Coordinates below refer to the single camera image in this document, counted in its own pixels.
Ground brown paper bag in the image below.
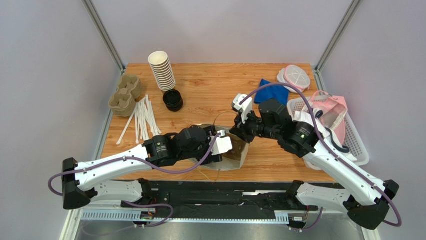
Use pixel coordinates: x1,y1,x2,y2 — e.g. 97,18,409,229
195,110,249,183

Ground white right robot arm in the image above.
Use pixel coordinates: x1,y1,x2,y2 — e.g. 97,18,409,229
230,94,399,230

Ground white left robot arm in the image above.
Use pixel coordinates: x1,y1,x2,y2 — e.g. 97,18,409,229
61,125,232,210

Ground blue cloth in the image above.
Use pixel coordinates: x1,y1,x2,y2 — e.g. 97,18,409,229
254,85,290,105

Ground white garment in basket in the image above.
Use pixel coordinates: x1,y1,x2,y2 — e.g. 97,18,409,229
293,111,357,162

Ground stack of black lids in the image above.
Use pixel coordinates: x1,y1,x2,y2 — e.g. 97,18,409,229
162,89,184,112

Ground pile of wrapped straws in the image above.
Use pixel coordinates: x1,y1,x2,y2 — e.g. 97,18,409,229
116,94,162,145

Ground white pink mesh pouches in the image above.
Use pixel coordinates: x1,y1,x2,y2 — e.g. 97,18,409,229
276,64,311,92

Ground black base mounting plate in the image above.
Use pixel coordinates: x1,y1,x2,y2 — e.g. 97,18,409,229
135,180,319,220

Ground pink mesh bag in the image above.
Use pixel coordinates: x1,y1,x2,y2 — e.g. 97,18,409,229
308,90,348,144

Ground cardboard cup carrier stack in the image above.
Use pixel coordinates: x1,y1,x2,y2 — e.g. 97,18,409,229
108,74,143,117

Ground stack of paper cups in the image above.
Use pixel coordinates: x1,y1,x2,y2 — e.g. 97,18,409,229
148,51,176,92

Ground white plastic basket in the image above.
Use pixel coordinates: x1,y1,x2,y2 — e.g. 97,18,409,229
287,98,370,166

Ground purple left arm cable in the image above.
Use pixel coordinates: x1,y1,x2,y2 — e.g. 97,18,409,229
47,133,221,234

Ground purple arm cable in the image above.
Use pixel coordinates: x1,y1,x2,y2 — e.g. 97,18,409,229
47,133,221,234
239,82,403,233

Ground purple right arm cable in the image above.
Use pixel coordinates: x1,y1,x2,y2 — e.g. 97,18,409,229
239,82,403,233

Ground aluminium frame rail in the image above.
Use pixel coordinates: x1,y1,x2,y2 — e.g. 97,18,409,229
59,186,382,240

